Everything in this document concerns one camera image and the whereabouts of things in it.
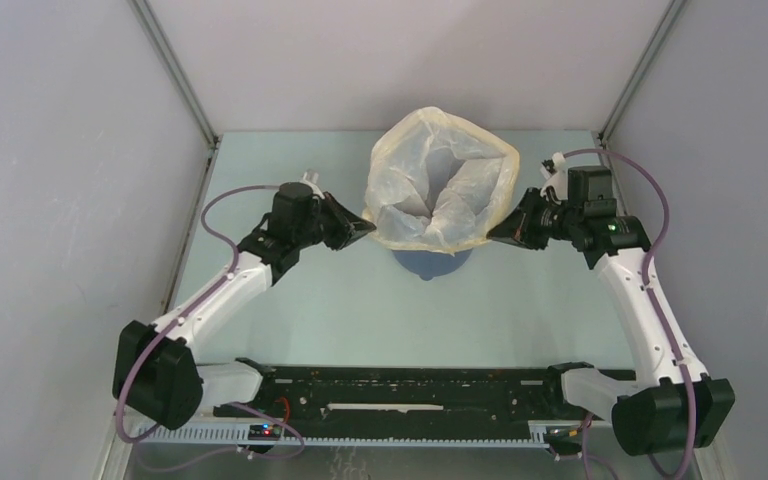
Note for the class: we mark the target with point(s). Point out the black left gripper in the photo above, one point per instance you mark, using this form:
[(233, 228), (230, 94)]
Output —
[(357, 227)]

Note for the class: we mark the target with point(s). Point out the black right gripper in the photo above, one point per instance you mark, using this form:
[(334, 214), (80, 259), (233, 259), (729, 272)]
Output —
[(519, 226)]

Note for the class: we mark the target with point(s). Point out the blue plastic trash bin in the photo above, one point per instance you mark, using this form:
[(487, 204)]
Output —
[(430, 265)]

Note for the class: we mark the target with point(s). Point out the translucent cream plastic trash bag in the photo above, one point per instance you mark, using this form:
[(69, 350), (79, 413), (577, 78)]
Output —
[(438, 183)]

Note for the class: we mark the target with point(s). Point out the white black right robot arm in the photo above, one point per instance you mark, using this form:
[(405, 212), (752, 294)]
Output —
[(672, 401)]

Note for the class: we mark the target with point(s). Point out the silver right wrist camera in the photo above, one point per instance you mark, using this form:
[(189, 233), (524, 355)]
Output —
[(554, 171)]

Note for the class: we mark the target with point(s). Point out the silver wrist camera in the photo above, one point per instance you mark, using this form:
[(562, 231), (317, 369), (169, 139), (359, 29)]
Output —
[(310, 178), (554, 171)]

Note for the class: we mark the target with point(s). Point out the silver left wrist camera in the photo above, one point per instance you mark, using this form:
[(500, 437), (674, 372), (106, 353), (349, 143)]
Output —
[(310, 178)]

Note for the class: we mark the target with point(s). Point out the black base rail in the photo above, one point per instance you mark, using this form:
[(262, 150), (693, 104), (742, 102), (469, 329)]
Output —
[(413, 400)]

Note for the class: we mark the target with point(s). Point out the white slotted cable duct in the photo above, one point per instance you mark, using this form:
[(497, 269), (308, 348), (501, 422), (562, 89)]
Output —
[(241, 432)]

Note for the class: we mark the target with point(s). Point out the right aluminium frame post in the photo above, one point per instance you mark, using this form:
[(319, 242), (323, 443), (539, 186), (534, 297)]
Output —
[(655, 44)]

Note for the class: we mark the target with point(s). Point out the aluminium frame post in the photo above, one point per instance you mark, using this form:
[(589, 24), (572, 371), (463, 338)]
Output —
[(655, 44), (169, 60)]

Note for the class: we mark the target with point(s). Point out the left aluminium frame post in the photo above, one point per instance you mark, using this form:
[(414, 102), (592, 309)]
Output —
[(169, 60)]

